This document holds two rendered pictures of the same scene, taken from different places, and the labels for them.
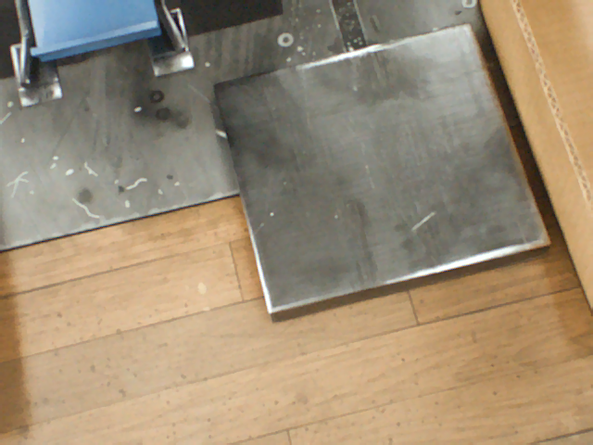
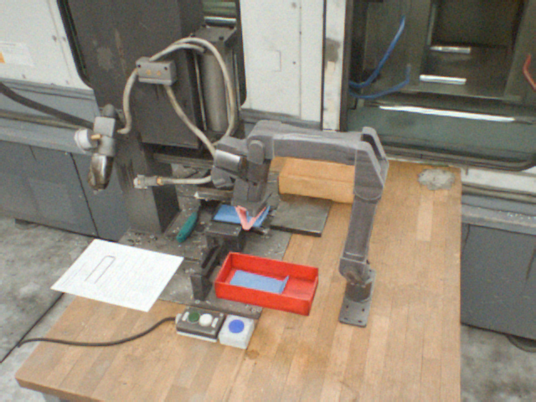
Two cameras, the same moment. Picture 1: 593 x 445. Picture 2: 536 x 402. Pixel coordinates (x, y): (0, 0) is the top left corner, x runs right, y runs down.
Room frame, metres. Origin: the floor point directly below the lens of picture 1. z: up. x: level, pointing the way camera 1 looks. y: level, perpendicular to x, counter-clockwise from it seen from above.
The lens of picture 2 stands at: (-0.12, 1.14, 1.92)
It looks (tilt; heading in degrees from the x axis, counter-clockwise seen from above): 38 degrees down; 295
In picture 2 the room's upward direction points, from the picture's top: 3 degrees counter-clockwise
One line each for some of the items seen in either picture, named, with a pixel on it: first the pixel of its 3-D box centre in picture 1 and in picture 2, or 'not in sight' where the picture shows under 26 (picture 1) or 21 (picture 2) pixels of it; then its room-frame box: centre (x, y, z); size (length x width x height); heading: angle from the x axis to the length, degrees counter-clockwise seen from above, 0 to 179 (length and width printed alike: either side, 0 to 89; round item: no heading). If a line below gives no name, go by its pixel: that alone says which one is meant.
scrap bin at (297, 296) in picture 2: not in sight; (267, 282); (0.29, 0.28, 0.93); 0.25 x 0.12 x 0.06; 6
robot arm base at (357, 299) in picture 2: not in sight; (358, 286); (0.07, 0.21, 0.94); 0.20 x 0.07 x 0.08; 96
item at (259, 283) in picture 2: not in sight; (257, 282); (0.32, 0.28, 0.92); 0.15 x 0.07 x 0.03; 3
